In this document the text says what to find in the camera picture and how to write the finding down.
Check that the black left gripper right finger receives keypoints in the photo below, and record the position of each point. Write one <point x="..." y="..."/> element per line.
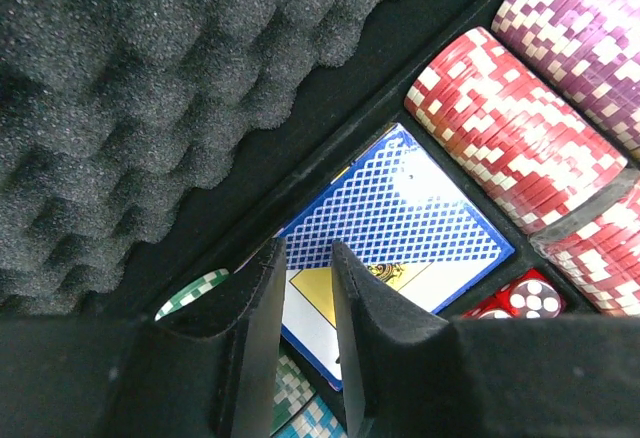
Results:
<point x="409" y="373"/>

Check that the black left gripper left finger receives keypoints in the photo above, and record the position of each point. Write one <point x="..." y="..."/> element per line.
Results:
<point x="206" y="370"/>

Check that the blue patterned card deck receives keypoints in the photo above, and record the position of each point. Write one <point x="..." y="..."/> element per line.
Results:
<point x="405" y="220"/>

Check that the green light blue chip row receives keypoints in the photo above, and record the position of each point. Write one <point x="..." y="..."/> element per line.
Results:
<point x="298" y="410"/>

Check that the red translucent die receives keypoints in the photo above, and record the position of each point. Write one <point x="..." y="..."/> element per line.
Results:
<point x="531" y="296"/>

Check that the black aluminium poker case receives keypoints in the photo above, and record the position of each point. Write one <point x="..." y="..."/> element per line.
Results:
<point x="145" y="143"/>

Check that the red poker chip row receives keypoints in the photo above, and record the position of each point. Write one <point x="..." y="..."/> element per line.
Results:
<point x="561" y="182"/>

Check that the purple yellow chip row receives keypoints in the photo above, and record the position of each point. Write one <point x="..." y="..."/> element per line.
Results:
<point x="588" y="49"/>

